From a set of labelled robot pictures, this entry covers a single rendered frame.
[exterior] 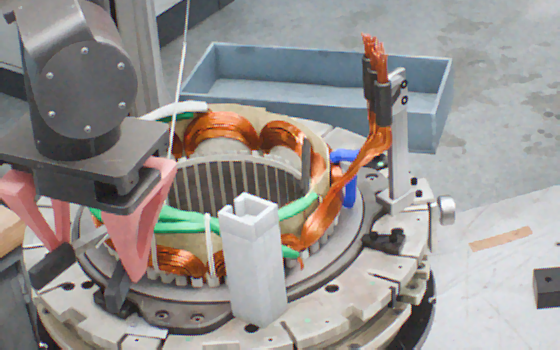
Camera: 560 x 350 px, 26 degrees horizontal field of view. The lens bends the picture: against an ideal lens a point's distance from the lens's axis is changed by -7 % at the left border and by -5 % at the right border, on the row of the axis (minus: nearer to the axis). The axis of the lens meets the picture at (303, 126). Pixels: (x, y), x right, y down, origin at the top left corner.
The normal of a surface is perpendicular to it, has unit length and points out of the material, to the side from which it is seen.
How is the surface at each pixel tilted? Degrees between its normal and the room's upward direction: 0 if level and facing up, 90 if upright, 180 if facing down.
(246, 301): 90
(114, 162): 1
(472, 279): 0
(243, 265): 90
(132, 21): 90
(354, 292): 0
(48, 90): 89
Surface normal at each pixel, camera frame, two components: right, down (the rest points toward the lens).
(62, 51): 0.31, 0.46
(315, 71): -0.26, 0.51
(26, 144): -0.05, -0.87
